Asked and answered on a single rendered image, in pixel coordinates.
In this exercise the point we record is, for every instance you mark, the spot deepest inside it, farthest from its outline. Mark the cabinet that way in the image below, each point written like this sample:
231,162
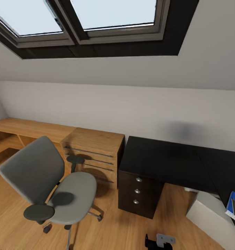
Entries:
102,151
138,195

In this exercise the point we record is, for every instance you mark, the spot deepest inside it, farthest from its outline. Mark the folder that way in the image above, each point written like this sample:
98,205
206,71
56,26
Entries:
229,208

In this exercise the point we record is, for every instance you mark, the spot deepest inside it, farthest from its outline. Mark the fixed window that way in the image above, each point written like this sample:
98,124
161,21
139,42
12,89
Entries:
46,29

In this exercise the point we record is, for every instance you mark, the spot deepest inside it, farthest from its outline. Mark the desk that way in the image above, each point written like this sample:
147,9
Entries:
193,167

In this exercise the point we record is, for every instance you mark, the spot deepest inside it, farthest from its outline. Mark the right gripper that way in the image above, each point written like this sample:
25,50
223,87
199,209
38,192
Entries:
152,245

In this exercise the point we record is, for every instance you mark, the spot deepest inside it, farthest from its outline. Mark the swivel chair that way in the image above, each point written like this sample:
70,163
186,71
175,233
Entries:
35,170

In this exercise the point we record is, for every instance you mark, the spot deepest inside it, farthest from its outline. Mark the desktop computer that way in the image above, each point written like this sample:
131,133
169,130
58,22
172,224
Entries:
208,213

